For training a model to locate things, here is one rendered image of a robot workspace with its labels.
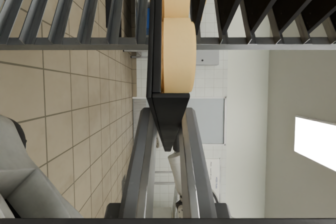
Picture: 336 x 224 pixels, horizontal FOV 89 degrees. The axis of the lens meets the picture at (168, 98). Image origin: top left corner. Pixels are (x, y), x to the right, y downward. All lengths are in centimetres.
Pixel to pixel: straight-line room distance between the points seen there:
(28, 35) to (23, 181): 50
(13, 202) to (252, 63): 417
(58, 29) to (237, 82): 372
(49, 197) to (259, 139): 429
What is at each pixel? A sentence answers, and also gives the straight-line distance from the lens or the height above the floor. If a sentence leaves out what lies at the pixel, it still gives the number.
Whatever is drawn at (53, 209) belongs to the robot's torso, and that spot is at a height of 60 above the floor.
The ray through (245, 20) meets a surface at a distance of 68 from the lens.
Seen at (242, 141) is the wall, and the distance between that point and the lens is 431.
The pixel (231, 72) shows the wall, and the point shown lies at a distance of 405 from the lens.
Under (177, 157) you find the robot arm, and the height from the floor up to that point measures 81.
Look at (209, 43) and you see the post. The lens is 60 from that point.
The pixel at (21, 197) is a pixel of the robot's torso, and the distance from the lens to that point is 38.
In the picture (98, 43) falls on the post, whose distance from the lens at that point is 63.
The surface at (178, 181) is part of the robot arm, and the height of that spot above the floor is 81.
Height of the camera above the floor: 78
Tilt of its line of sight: level
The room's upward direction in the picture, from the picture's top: 90 degrees clockwise
